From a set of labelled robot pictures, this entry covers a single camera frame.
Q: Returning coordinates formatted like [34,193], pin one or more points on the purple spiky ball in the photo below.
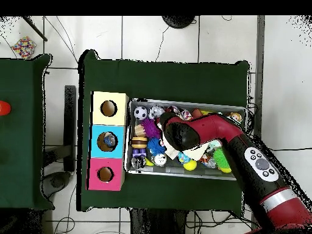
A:
[150,127]

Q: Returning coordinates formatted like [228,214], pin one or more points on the black round floor base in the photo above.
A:
[178,20]

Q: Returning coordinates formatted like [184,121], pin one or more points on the green spiky rubber ball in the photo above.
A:
[222,160]

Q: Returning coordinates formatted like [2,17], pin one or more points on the dark green table cloth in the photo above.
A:
[165,78]

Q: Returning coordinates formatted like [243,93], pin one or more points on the blue yellow rubber ball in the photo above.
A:
[184,157]

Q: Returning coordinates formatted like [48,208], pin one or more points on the multicoloured speckled toy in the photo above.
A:
[23,47]

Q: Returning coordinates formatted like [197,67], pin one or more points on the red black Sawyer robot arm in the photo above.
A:
[219,127]

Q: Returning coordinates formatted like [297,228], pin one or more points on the shallow clear mesh bin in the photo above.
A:
[127,168]

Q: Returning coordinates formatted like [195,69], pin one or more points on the dark green side table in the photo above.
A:
[24,146]

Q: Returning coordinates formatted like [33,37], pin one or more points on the clear blue packet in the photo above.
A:
[108,141]

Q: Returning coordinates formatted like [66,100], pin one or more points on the brown wooden yo-yo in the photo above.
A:
[139,143]

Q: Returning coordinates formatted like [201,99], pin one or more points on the cream yellow waffle cloth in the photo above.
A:
[195,152]

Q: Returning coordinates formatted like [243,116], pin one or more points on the wooden box with three holes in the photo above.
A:
[95,141]

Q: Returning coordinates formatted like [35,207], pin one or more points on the red round disc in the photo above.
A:
[4,108]

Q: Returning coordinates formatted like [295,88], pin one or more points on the blue spiky ball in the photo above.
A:
[156,145]

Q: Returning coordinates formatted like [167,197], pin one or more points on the black upright panel stand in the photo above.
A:
[70,126]

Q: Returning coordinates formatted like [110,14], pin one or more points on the small soccer ball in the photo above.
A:
[140,112]

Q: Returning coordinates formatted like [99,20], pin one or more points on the black white striped toy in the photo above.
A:
[138,163]

